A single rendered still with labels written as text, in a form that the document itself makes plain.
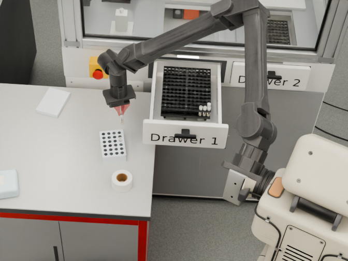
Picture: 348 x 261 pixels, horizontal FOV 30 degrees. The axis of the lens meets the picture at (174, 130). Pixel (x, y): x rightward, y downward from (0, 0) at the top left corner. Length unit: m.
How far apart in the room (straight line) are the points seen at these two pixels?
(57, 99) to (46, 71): 1.28
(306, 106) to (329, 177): 1.08
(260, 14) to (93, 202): 0.83
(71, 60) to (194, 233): 1.05
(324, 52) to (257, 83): 0.69
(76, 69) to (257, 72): 0.92
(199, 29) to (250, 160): 0.47
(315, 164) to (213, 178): 1.42
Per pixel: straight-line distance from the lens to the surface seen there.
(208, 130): 2.19
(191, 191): 3.02
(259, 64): 1.80
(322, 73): 2.50
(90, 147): 2.32
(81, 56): 2.45
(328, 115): 3.64
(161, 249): 2.96
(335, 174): 1.56
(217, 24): 1.93
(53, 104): 2.45
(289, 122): 2.68
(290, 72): 2.45
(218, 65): 2.45
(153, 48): 2.03
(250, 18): 1.87
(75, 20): 2.35
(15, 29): 3.25
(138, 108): 2.45
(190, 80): 2.41
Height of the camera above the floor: 2.52
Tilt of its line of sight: 48 degrees down
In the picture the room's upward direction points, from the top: 5 degrees clockwise
